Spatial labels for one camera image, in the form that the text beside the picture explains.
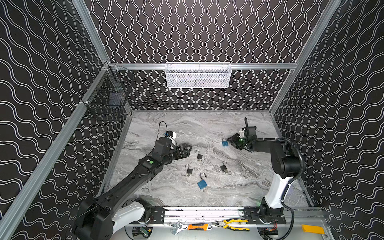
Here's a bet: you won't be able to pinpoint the blue padlock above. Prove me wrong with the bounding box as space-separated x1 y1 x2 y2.
198 173 208 192
222 138 229 147

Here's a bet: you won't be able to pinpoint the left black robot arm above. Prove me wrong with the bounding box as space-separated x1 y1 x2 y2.
72 137 192 240

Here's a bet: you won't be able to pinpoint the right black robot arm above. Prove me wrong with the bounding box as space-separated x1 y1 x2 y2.
226 126 304 209

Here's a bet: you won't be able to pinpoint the black padlock top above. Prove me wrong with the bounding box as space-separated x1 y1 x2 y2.
196 150 203 162

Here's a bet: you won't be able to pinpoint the black padlock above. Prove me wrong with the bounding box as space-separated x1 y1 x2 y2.
196 150 203 162
185 164 193 177
220 161 228 174

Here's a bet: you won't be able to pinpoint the black padlock middle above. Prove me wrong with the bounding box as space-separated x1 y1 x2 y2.
185 164 193 177

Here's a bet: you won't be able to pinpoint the black padlock right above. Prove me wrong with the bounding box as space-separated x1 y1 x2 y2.
220 161 228 174

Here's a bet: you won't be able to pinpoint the yellow tag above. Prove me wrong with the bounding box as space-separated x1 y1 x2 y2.
301 225 326 235

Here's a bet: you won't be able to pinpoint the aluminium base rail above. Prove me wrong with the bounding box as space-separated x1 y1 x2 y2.
123 205 287 226

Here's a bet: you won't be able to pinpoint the white wire basket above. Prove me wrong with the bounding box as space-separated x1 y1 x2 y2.
165 62 232 89

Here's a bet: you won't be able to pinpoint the adjustable wrench orange handle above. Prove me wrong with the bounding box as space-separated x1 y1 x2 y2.
171 222 213 235

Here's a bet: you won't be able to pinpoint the yellow handled pliers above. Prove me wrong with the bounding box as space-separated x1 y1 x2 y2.
212 219 250 232

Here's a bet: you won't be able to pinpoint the black wire basket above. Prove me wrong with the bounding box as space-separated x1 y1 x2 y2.
80 62 132 123

